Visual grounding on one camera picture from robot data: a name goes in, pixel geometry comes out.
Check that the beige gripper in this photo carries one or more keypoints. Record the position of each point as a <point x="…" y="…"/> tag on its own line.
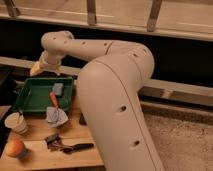
<point x="47" y="62"/>

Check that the blue-grey sponge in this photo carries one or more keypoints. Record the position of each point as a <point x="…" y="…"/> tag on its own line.
<point x="57" y="89"/>

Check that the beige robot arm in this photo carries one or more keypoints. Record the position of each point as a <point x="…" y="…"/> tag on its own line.
<point x="107" y="89"/>

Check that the green plastic tray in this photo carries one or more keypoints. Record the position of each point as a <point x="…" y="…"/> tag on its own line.
<point x="34" y="96"/>

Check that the crumpled grey cloth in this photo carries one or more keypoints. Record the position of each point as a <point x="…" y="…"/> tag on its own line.
<point x="55" y="116"/>

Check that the white paper cup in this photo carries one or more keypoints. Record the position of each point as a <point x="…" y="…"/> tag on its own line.
<point x="16" y="122"/>

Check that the black remote control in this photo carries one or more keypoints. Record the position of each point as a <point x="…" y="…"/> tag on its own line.
<point x="82" y="120"/>

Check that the orange apple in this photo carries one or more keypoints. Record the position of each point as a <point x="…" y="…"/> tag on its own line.
<point x="15" y="148"/>

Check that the black handled knife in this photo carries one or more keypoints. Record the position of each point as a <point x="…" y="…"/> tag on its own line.
<point x="77" y="147"/>

